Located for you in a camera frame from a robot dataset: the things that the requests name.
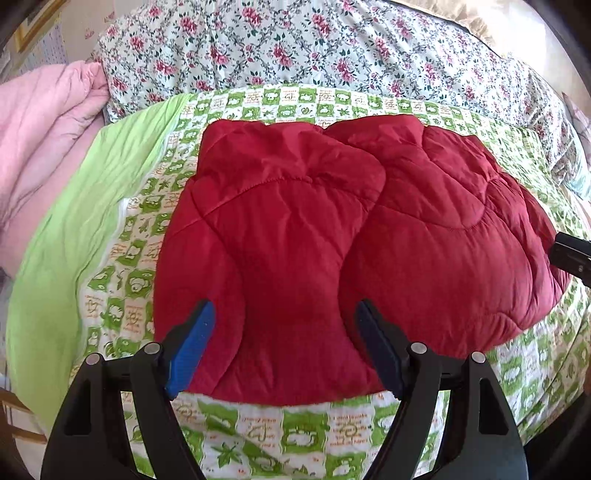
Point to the beige pillow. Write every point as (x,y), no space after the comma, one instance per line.
(461,14)

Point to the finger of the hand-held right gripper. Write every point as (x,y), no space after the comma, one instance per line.
(572,254)

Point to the floral quilt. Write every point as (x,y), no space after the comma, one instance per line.
(277,46)

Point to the grey patterned cloth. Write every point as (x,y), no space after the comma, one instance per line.
(577,138)

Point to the light green sheet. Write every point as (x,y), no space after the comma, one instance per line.
(69,230)

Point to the wooden chair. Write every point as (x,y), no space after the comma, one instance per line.
(18,434)

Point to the green patterned blanket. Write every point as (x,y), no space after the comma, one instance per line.
(286,434)

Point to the red padded jacket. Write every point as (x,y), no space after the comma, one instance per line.
(295,240)

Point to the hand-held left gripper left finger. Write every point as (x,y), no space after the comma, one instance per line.
(194,346)

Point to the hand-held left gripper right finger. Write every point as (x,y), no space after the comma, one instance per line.
(379,350)

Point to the framed wall picture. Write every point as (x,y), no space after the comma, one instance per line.
(27,34)

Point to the pink quilt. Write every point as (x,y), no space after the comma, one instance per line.
(41,120)

